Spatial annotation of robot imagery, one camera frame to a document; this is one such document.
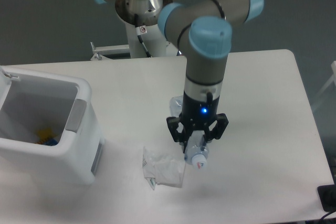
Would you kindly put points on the white metal base bracket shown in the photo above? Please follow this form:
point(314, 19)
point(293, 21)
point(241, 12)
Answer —
point(123, 52)

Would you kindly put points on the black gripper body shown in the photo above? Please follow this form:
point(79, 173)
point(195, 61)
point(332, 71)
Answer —
point(196, 114)

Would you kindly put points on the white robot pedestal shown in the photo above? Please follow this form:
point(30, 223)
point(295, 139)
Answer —
point(141, 18)

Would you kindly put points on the white frame at right edge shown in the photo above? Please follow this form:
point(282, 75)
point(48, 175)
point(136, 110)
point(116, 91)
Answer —
point(324, 91)

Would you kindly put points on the white trash can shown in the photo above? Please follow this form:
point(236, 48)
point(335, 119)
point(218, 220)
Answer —
point(33, 100)

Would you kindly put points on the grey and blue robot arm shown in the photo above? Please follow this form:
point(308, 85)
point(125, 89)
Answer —
point(203, 34)

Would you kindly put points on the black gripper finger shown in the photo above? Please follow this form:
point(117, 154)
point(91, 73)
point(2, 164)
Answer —
point(181, 129)
point(217, 131)

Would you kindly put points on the black device at table corner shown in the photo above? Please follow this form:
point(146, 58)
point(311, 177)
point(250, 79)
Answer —
point(327, 197)

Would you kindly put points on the white plastic wrapper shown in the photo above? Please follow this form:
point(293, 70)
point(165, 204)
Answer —
point(162, 169)

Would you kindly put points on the crushed clear plastic bottle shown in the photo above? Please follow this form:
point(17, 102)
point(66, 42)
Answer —
point(195, 153)

